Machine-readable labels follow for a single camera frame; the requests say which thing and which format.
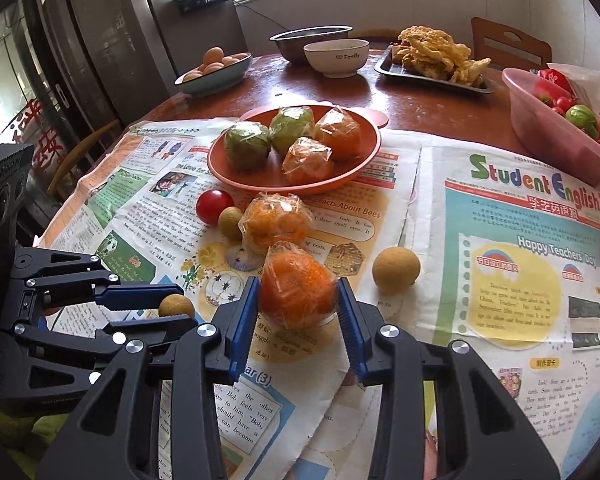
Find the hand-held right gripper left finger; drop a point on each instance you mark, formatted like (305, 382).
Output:
(245, 320)

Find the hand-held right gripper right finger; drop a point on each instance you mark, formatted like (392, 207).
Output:
(350, 330)

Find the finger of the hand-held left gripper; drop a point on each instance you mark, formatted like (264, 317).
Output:
(130, 296)
(145, 331)

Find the brown longan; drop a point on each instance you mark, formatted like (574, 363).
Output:
(230, 221)
(176, 306)
(396, 270)

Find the plastic-wrapped orange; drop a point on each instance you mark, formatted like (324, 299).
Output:
(307, 162)
(297, 285)
(337, 132)
(276, 222)

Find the orange plastic plate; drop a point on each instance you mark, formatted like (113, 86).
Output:
(360, 170)

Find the plastic-wrapped green citrus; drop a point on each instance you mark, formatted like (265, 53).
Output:
(247, 145)
(291, 127)

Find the glass door with red decal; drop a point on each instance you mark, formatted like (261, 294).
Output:
(10, 110)

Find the newspaper with panda cartoon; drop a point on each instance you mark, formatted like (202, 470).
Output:
(130, 210)

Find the wooden chair with curved back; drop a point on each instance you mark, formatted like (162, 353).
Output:
(87, 150)

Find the person's yellow-green clothing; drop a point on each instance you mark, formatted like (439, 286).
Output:
(40, 427)

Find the grey refrigerator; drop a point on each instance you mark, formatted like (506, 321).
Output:
(105, 35)

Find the teal oval bowl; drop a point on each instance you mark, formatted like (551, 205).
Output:
(215, 79)

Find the pile of brown eggs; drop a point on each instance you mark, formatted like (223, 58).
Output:
(214, 57)

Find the dark baking tray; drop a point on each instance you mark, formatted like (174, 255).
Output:
(395, 71)

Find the white ceramic bowl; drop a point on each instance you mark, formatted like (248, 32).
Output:
(337, 62)

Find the pink plastic basin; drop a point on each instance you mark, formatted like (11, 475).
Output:
(545, 130)

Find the metal mixing bowl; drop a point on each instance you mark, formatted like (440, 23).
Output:
(305, 45)

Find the green tomato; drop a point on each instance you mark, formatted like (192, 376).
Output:
(580, 116)

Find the red plastic bag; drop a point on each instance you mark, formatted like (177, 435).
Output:
(550, 79)

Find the wooden chair with cutout back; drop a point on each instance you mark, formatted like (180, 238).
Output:
(510, 45)

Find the white plastic bag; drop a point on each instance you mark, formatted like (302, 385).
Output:
(587, 82)

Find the wooden chair back rail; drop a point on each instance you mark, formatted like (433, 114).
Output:
(375, 36)

